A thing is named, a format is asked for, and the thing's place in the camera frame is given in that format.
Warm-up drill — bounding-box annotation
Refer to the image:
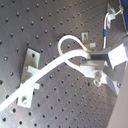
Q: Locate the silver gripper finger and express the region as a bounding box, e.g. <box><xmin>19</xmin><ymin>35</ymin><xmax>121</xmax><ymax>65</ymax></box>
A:
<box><xmin>80</xmin><ymin>61</ymin><xmax>115</xmax><ymax>87</ymax></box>
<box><xmin>90</xmin><ymin>50</ymin><xmax>109</xmax><ymax>61</ymax></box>

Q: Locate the white cable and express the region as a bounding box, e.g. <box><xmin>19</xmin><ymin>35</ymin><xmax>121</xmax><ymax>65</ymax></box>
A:
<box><xmin>0</xmin><ymin>34</ymin><xmax>92</xmax><ymax>113</ymax></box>

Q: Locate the top right metal clip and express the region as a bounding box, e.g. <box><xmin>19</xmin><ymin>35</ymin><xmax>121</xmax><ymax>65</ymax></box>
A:
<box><xmin>107</xmin><ymin>3</ymin><xmax>125</xmax><ymax>23</ymax></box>

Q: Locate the small metal clip bracket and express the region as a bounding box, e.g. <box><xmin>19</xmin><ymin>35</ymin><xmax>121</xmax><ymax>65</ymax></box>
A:
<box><xmin>81</xmin><ymin>32</ymin><xmax>96</xmax><ymax>49</ymax></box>

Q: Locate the thin white wire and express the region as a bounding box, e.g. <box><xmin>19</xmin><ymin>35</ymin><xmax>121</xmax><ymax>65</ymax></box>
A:
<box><xmin>101</xmin><ymin>8</ymin><xmax>124</xmax><ymax>50</ymax></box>

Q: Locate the left metal cable clip bracket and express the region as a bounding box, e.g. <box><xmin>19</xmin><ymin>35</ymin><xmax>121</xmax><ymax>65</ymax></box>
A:
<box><xmin>17</xmin><ymin>48</ymin><xmax>40</xmax><ymax>108</ymax></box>

